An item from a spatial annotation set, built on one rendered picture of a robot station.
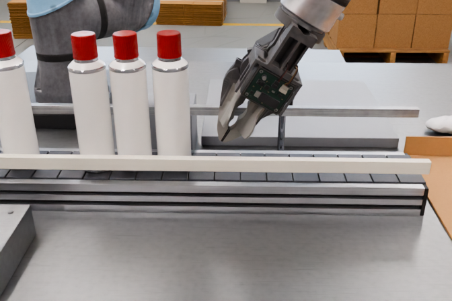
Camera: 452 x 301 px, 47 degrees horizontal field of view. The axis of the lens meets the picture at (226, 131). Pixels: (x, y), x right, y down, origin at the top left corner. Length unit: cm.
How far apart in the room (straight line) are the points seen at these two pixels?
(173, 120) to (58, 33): 40
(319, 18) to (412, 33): 343
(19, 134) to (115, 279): 27
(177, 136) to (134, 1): 43
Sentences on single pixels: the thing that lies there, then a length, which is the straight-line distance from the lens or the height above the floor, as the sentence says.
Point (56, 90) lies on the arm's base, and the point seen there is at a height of 90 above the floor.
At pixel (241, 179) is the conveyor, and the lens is 77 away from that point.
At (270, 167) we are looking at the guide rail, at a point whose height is 90.
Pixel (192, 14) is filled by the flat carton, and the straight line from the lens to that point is 508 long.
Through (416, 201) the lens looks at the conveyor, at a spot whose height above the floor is 86.
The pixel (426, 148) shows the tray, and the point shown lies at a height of 85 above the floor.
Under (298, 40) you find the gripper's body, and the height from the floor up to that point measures 110.
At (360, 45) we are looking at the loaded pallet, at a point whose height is 17.
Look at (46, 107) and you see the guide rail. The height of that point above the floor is 96.
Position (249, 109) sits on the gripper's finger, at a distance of 75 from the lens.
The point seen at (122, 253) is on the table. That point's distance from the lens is 72.
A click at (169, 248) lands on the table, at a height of 83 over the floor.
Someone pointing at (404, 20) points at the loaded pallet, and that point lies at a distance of 404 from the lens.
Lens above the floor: 128
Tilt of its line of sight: 26 degrees down
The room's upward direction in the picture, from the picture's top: straight up
